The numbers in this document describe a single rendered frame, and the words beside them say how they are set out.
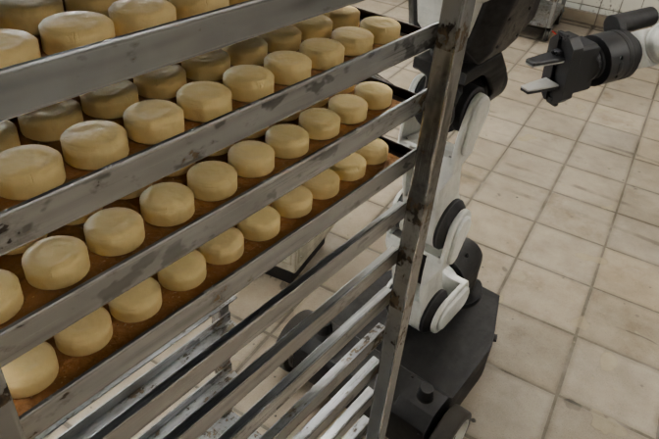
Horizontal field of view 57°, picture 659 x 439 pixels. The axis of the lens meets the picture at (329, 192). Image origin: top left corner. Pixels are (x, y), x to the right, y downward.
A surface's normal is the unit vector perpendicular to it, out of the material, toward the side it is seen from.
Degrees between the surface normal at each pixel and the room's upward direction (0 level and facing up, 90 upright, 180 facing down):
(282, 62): 0
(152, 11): 0
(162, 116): 0
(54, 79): 90
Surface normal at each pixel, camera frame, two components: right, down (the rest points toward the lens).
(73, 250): 0.07, -0.82
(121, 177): 0.78, 0.40
